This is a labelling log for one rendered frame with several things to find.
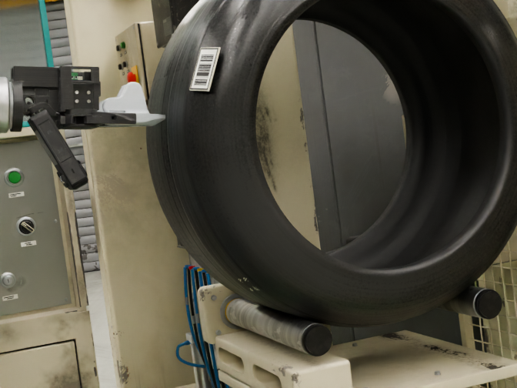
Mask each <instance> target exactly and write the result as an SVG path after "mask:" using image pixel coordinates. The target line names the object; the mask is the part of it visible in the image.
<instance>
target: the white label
mask: <svg viewBox="0 0 517 388"><path fill-rule="evenodd" d="M219 52H220V47H214V48H200V52H199V55H198V60H197V63H196V67H195V72H194V75H193V78H192V84H191V87H190V89H189V90H190V91H207V92H209V90H210V87H211V84H212V79H213V75H214V72H215V67H216V64H217V61H218V55H219Z"/></svg>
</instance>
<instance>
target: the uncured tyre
mask: <svg viewBox="0 0 517 388"><path fill-rule="evenodd" d="M295 20H308V21H314V22H320V23H323V24H326V25H330V26H332V27H334V28H337V29H339V30H341V31H343V32H345V33H347V34H348V35H350V36H352V37H353V38H355V39H356V40H358V41H359V42H361V43H362V44H363V45H364V46H365V47H366V48H367V49H368V50H369V51H370V52H371V53H372V54H373V55H374V56H375V57H376V58H377V59H378V60H379V62H380V63H381V64H382V66H383V67H384V69H385V70H386V71H387V73H388V75H389V77H390V79H391V80H392V82H393V84H394V86H395V89H396V91H397V93H398V95H399V99H400V102H401V104H402V110H403V114H404V118H405V129H406V151H405V162H404V166H403V170H402V175H401V178H400V180H399V184H398V186H397V189H396V191H395V194H394V196H393V197H392V199H391V201H390V203H389V204H388V206H387V207H386V209H385V211H384V212H383V214H381V215H380V217H379V218H378V219H377V220H376V222H375V223H374V224H373V225H372V226H371V227H370V228H369V229H367V230H366V231H365V232H364V233H363V234H361V235H360V236H359V237H358V238H356V239H354V240H353V241H351V242H350V243H348V244H346V245H344V246H342V247H340V248H337V249H334V250H332V251H329V252H326V253H324V252H323V251H321V250H320V249H319V248H317V247H316V246H314V245H313V244H311V243H310V242H309V241H308V240H307V239H306V238H305V237H304V236H303V235H302V234H301V233H300V232H299V231H298V230H297V229H296V228H295V227H294V226H293V225H292V224H291V223H290V222H289V220H288V219H287V218H286V216H285V215H284V213H283V212H282V210H281V209H280V208H279V205H278V204H277V202H276V201H275V199H274V197H273V195H272V193H271V190H270V188H269V186H268V183H267V182H266V179H265V175H264V172H263V170H262V165H261V162H260V158H259V151H258V146H257V139H256V127H255V119H256V107H257V101H258V95H259V88H260V85H261V81H262V76H263V74H264V71H265V68H266V66H267V64H268V61H269V59H270V57H271V55H272V53H273V51H274V49H275V47H276V46H277V44H278V42H279V40H280V39H281V37H282V36H283V35H284V33H285V32H286V31H287V29H288V28H289V27H290V25H291V24H292V23H293V22H294V21H295ZM214 47H220V52H219V55H218V61H217V64H216V67H215V72H214V75H213V79H212V84H211V87H210V90H209V92H207V91H190V90H189V89H190V87H191V84H192V78H193V75H194V72H195V67H196V63H197V60H198V55H199V52H200V48H214ZM148 112H149V113H150V114H160V115H165V120H163V121H161V122H160V123H158V124H156V125H153V126H146V145H147V153H148V164H149V168H150V173H151V177H152V182H153V185H154V188H155V192H156V195H157V197H158V200H159V203H160V206H161V207H162V211H163V212H164V214H165V217H166V219H167V220H168V223H169V225H170V226H171V227H172V230H173V232H174V233H175V234H176V236H177V238H178V240H179V241H180V242H181V244H182V245H183V246H184V247H185V249H186V250H187V252H188V253H194V254H198V255H202V257H201V256H194V255H191V257H192V258H193V259H194V260H195V261H196V262H197V263H198V264H199V265H200V266H201V267H202V268H203V269H204V270H205V271H206V272H207V273H208V274H209V275H210V276H212V277H213V278H214V279H216V280H217V281H218V282H220V283H221V284H222V285H223V286H225V287H226V288H228V289H230V290H231V291H232V292H234V293H236V294H238V295H240V296H242V297H244V298H246V299H248V300H250V301H252V302H254V303H257V304H259V305H262V306H266V307H268V308H271V309H276V310H278V311H281V312H284V313H287V314H291V315H293V316H297V317H300V318H303V319H307V320H310V321H313V322H316V323H322V324H326V325H330V326H341V327H372V326H383V325H388V324H391V323H397V322H400V321H403V320H406V319H410V318H412V317H415V316H419V315H422V314H424V313H427V312H429V311H431V310H433V309H435V308H437V307H439V306H441V305H443V304H445V303H447V302H448V301H450V300H451V299H453V298H455V297H456V296H457V295H459V294H460V293H462V292H463V291H464V290H466V289H467V288H468V287H470V286H471V285H472V284H473V283H474V282H475V281H476V280H477V279H478V278H479V277H480V276H481V275H482V274H483V273H484V272H485V271H486V270H487V269H488V268H489V267H490V266H491V265H492V264H493V262H494V261H495V260H496V258H497V257H498V256H499V254H500V253H501V251H502V250H503V249H504V247H505V245H506V244H507V242H508V241H509V239H510V237H511V236H512V234H513V232H514V230H515V228H516V226H517V38H516V36H515V33H514V32H513V30H512V28H511V26H510V24H509V23H508V21H507V19H506V18H505V16H504V15H503V14H502V12H501V10H500V9H499V7H498V6H497V4H496V3H495V2H494V1H493V0H200V1H199V2H198V3H197V4H196V5H195V6H194V7H193V8H192V9H191V10H190V11H189V13H188V14H187V15H186V16H185V17H184V18H183V20H182V21H181V23H180V24H179V26H178V27H177V29H176V30H175V32H174V33H173V35H172V37H171V38H170V40H169V42H168V44H167V46H166V47H165V50H164V52H163V54H162V57H161V58H160V61H159V64H158V67H157V69H156V72H155V76H154V79H153V82H152V87H151V91H150V95H149V100H148ZM242 274H244V275H245V276H246V277H247V278H248V279H249V280H251V281H252V282H253V283H254V284H255V285H256V286H257V287H258V288H259V289H261V290H262V291H263V292H262V293H253V292H252V291H251V290H250V289H248V288H247V287H246V286H244V285H243V284H242V283H241V282H240V281H239V280H238V279H236V278H235V277H234V276H239V275H242Z"/></svg>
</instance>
